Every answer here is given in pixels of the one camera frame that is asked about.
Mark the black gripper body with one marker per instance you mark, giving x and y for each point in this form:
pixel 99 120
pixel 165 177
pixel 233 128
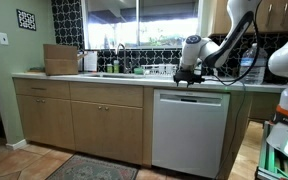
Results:
pixel 188 76

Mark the white dishwasher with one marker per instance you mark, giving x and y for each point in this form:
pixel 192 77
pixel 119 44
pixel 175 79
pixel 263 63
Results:
pixel 189 133

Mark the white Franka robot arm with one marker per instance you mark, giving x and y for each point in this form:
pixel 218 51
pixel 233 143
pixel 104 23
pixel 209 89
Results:
pixel 197 48

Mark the white dish rack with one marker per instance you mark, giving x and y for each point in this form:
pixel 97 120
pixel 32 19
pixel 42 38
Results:
pixel 159 69

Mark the white kitchen countertop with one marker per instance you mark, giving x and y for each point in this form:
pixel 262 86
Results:
pixel 144 81

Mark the green sponge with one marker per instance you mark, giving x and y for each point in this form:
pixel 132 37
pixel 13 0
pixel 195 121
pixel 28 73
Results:
pixel 138 70

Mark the chrome kitchen faucet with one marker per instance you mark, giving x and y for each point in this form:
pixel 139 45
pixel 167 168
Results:
pixel 123 56

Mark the tall green soap bottle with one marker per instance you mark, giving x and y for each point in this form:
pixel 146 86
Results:
pixel 116 66

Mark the steel kitchen sink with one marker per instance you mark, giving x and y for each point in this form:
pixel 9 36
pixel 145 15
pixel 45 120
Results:
pixel 112 75

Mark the large clear water bottle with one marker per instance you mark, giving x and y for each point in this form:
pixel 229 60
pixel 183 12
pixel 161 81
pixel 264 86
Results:
pixel 253 63

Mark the small green soap bottle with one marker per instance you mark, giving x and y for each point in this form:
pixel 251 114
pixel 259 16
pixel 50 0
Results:
pixel 109 68

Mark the kitchen window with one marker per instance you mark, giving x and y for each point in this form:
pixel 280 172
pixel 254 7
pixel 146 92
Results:
pixel 140 23

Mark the wide wood drawer front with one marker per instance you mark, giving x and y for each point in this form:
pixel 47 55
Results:
pixel 106 94

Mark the light wood cabinet door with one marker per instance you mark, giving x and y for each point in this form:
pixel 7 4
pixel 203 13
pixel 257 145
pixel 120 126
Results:
pixel 106 131
pixel 45 121

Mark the white paper sheet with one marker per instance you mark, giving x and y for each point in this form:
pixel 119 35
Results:
pixel 90 61

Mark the light wood base cabinet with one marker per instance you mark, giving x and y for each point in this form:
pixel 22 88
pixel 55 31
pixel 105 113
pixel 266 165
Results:
pixel 80 123

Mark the light wood upper cabinet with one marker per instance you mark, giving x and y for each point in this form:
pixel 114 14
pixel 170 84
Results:
pixel 277 16

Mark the robot stand with green light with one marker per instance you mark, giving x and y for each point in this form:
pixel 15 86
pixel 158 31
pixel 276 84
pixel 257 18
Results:
pixel 267 166

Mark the patterned floor rug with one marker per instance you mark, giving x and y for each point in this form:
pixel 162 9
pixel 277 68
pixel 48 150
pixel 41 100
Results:
pixel 94 168

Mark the brown cardboard box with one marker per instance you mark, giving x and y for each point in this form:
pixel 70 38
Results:
pixel 60 60

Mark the narrow wood drawer front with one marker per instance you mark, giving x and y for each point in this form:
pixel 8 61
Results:
pixel 42 88

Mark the wooden cutting board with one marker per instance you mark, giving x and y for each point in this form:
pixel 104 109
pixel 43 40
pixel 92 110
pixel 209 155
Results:
pixel 35 70

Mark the white baseboard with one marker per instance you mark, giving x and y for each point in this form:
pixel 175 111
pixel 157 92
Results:
pixel 16 144

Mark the black white patterned wall art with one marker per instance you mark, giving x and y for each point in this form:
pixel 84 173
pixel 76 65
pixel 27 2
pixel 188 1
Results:
pixel 26 20

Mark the white light switch plate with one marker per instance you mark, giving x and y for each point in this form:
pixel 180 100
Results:
pixel 3 38

